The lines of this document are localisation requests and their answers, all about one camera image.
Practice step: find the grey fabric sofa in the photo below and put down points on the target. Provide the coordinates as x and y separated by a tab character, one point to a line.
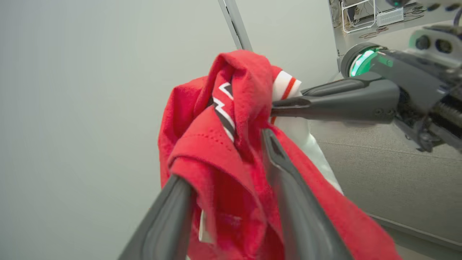
397	180

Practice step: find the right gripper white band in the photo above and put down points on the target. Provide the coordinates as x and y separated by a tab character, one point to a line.
422	79

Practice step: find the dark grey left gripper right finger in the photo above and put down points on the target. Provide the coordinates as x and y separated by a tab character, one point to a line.
306	224

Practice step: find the white perforated box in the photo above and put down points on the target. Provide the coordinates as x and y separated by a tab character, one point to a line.
389	17

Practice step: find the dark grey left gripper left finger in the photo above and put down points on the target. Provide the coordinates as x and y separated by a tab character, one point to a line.
166	224

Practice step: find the red and white garment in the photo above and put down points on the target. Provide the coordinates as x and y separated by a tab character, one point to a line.
223	155

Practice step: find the grey partition frame post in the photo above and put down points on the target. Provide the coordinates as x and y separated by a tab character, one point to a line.
235	21

